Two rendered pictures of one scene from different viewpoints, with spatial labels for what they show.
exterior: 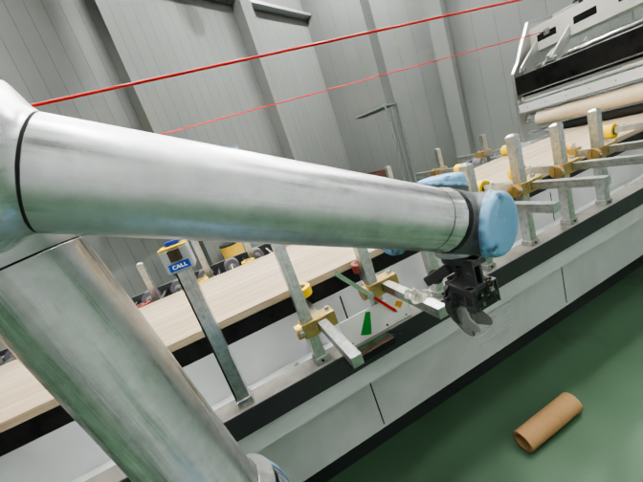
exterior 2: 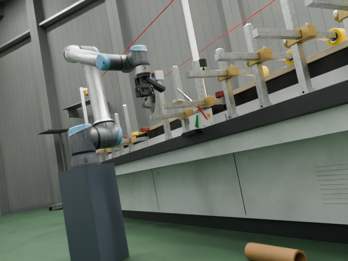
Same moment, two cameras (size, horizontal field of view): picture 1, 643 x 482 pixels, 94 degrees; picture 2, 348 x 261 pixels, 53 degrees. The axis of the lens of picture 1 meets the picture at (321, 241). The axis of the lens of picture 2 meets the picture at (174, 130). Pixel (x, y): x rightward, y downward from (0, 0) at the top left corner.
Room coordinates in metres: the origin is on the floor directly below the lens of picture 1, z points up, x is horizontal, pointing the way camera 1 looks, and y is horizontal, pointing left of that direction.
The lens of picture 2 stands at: (0.28, -2.10, 0.51)
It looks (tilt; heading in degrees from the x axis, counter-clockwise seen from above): 6 degrees up; 77
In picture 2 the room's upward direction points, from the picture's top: 11 degrees counter-clockwise
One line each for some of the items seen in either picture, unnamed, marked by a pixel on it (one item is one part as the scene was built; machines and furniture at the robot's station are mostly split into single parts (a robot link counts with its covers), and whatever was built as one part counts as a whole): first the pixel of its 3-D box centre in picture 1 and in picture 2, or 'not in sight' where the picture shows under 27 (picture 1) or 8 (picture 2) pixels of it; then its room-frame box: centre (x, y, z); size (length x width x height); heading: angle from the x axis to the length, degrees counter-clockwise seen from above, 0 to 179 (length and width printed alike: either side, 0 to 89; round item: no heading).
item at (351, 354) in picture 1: (325, 327); (180, 115); (0.84, 0.07, 0.82); 0.43 x 0.03 x 0.04; 17
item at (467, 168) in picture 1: (477, 224); (257, 71); (1.09, -0.59, 0.89); 0.03 x 0.03 x 0.48; 17
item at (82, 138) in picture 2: not in sight; (83, 138); (0.20, 0.17, 0.79); 0.17 x 0.15 x 0.18; 25
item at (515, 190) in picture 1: (524, 186); (299, 37); (1.17, -0.85, 0.95); 0.13 x 0.06 x 0.05; 107
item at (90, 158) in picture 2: not in sight; (84, 159); (0.20, 0.17, 0.65); 0.19 x 0.19 x 0.10
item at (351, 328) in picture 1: (376, 318); (200, 120); (0.92, -0.09, 0.75); 0.26 x 0.01 x 0.10; 107
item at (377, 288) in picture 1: (377, 285); (205, 103); (0.96, -0.13, 0.85); 0.13 x 0.06 x 0.05; 107
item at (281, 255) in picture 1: (298, 296); (180, 100); (0.88, 0.13, 0.93); 0.03 x 0.03 x 0.48; 17
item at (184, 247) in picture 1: (178, 257); (157, 76); (0.80, 0.38, 1.18); 0.07 x 0.07 x 0.08; 17
